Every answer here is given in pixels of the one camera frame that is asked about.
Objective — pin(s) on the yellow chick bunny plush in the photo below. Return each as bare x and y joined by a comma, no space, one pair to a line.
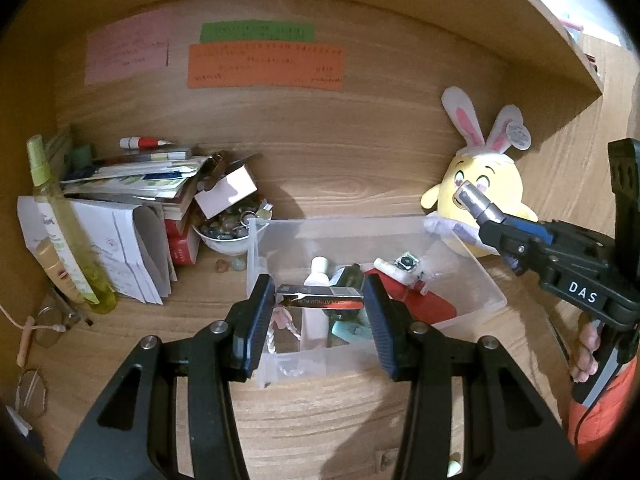
483,162

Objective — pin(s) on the mint green white tube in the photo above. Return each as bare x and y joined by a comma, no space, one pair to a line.
349,333

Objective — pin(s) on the tall yellow spray bottle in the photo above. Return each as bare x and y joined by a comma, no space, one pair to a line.
66,234

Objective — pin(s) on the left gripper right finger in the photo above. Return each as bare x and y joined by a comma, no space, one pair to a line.
509,431

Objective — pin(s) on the white folded paper bag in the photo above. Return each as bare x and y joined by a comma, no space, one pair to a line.
128,241

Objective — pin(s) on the silver capped lipstick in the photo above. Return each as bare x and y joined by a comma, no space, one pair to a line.
469,198

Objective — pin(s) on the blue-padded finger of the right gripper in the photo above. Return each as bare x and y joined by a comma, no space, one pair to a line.
517,229

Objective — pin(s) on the white red-capped tube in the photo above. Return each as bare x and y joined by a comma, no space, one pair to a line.
411,280

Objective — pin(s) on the orange paper note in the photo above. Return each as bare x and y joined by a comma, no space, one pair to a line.
241,64

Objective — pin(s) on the red white marker pen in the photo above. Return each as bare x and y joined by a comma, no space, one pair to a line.
142,143

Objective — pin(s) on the person's right hand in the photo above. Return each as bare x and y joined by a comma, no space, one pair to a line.
583,364

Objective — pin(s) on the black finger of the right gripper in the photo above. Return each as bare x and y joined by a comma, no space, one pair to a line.
519,257

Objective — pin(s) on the pink paper note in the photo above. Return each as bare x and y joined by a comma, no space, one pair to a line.
128,47

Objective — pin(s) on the round eyeglasses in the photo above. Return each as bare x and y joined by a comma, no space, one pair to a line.
40,333

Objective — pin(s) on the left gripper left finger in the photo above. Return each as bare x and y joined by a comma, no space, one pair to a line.
130,431

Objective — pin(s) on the red foil pouch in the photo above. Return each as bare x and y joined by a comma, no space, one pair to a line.
428,308

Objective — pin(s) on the beige cosmetic tube box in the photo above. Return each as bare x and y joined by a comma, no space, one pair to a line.
52,265

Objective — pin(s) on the blue barcode small box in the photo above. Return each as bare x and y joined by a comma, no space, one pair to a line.
408,262

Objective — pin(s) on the white bowl of stones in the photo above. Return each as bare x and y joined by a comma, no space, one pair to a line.
231,232

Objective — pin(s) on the small white pink box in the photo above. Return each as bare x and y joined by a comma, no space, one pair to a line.
228,191

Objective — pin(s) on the green paper note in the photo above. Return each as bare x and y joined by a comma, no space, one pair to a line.
257,30

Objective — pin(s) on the stack of books and papers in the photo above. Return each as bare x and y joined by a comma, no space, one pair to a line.
166,180

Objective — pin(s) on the dark green glass bottle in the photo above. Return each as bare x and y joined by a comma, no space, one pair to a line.
347,276

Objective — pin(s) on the clear plastic storage bin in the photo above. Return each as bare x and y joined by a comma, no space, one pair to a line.
285,253

